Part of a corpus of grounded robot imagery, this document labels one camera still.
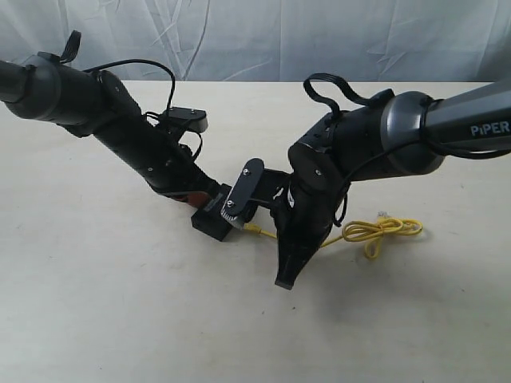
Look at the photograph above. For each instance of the white wrinkled backdrop curtain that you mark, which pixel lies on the white wrinkled backdrop curtain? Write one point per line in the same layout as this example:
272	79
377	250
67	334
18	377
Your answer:
385	41

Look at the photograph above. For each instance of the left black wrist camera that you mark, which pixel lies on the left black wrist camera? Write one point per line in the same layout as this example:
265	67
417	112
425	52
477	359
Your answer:
178	119

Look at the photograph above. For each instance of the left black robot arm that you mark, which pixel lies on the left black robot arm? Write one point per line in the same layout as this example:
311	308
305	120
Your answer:
95	102

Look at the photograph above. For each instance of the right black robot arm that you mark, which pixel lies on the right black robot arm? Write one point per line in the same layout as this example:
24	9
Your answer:
383	136

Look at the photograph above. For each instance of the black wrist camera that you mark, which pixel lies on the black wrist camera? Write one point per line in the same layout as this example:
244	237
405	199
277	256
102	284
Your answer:
256	186
178	119

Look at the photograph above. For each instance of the black network switch box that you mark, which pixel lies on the black network switch box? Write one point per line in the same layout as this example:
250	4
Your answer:
208	219

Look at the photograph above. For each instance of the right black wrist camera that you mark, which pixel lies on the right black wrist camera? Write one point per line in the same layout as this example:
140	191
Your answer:
256	186

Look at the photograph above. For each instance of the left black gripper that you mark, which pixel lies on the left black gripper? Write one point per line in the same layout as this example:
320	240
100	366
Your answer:
167	168

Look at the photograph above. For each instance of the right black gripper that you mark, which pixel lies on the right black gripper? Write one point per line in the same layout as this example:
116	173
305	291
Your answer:
303	210

